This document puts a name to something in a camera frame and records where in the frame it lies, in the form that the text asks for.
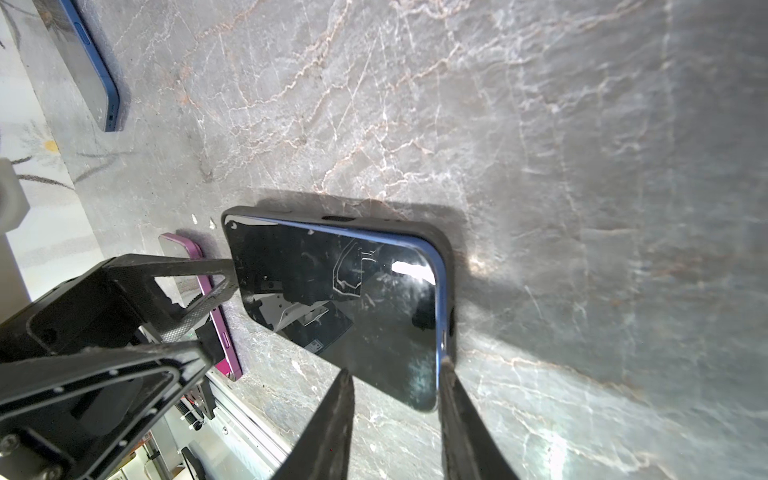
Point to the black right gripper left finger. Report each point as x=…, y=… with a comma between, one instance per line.
x=323, y=449

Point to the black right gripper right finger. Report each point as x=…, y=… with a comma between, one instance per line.
x=468, y=450

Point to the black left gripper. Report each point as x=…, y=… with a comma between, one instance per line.
x=77, y=392

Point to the purple-edged phone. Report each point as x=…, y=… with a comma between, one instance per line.
x=216, y=324

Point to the blue-edged phone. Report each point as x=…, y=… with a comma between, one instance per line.
x=72, y=39
x=361, y=305

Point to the large black phone case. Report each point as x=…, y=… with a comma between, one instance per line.
x=425, y=238

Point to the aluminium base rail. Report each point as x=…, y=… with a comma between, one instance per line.
x=235, y=443

